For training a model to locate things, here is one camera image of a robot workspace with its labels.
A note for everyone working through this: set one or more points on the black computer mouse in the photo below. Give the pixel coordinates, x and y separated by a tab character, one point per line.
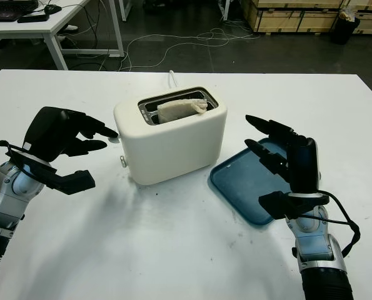
52	9

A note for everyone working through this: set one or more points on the slice of bread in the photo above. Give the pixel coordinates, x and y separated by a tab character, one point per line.
176	111

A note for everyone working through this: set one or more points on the white table leg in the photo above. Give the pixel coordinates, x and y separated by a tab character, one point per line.
226	9

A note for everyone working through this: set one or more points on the small wooden crate stack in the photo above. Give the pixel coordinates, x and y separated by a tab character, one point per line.
371	18

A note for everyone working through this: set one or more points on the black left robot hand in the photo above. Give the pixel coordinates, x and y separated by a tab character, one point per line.
48	131

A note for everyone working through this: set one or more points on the large wooden crate stack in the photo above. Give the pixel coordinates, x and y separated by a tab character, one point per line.
292	15

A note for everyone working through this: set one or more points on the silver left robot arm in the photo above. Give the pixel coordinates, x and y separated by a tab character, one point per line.
4	200

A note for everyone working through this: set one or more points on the white office desk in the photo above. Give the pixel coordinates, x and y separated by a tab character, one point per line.
32	29

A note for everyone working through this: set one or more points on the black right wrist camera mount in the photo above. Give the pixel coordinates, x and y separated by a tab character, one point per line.
279	203

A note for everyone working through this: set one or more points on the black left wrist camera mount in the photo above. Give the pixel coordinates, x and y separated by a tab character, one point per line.
70	182

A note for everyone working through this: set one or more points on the blue plastic tray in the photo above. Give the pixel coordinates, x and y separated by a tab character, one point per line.
242	187

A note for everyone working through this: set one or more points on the cream white two-slot toaster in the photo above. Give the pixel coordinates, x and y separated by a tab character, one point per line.
173	150

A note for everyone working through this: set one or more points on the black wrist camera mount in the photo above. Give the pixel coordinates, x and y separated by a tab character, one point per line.
70	182
279	203

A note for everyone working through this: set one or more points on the black trash bin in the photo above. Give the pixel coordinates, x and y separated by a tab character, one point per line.
343	29

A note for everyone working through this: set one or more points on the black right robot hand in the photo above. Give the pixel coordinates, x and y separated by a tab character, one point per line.
304	168

